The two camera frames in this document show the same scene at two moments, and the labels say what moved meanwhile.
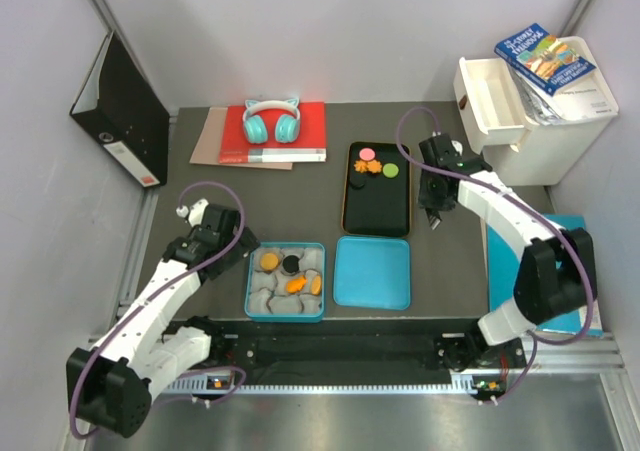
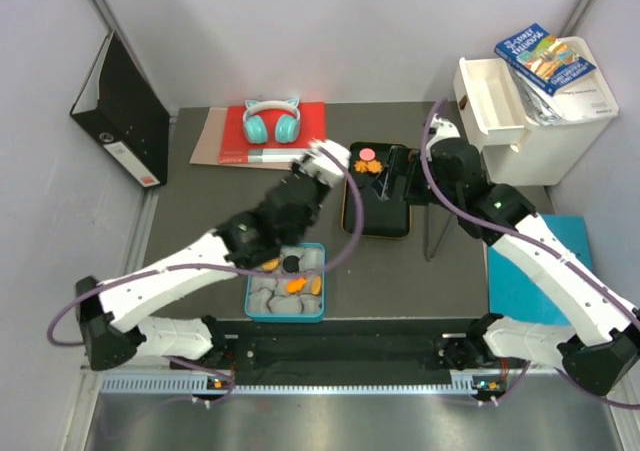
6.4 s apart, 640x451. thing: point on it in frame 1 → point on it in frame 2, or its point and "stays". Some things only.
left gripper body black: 246,244 → 322,192
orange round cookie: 316,285 stays
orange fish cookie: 295,285 stays
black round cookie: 290,263 stays
